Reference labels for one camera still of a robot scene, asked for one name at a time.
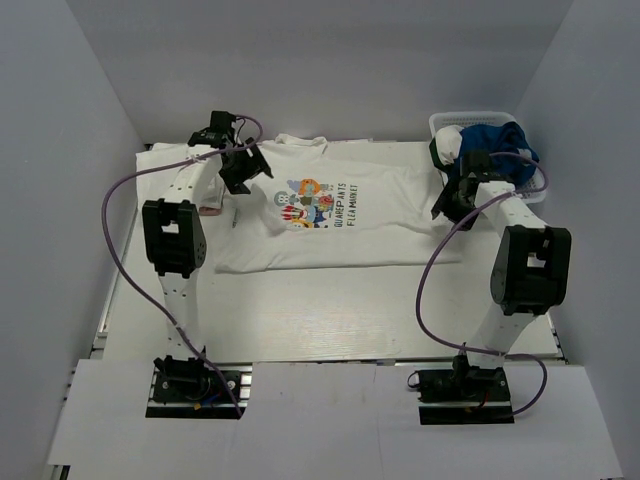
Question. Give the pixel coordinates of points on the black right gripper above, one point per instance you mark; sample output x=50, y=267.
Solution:
x=444, y=202

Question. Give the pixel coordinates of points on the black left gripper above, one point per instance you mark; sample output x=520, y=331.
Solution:
x=256, y=163

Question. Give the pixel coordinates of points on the green and white t-shirt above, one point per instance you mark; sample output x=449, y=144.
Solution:
x=445, y=147

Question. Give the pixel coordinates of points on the white printed t-shirt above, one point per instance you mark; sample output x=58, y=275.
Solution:
x=332, y=205

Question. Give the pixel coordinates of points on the blue t-shirt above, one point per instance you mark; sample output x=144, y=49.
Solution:
x=509, y=137

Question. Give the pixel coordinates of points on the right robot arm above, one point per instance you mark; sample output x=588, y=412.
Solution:
x=530, y=272

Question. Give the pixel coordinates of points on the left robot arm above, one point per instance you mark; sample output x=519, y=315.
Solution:
x=175, y=241

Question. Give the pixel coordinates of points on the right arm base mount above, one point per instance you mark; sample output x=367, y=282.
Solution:
x=462, y=395

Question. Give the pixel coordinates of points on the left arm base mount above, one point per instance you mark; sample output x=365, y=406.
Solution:
x=189, y=389

